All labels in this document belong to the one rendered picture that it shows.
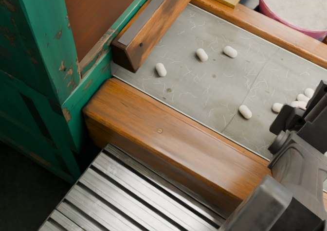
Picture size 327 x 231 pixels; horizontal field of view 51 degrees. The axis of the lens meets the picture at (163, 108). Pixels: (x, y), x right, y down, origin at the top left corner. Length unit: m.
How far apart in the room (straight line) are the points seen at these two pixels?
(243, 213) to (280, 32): 0.66
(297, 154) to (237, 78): 0.39
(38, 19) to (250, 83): 0.52
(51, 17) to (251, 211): 0.35
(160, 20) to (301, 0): 0.46
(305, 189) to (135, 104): 0.44
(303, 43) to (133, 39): 0.44
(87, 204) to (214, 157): 0.28
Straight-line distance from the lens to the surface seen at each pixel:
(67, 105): 0.67
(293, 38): 0.93
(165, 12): 0.79
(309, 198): 0.38
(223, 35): 0.90
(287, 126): 0.66
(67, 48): 0.57
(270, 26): 0.93
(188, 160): 0.69
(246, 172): 0.71
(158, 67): 0.79
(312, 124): 0.58
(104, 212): 0.75
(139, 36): 0.72
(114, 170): 0.77
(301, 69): 0.91
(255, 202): 0.33
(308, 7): 1.07
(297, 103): 0.83
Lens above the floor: 1.41
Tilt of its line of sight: 62 degrees down
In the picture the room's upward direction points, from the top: 11 degrees clockwise
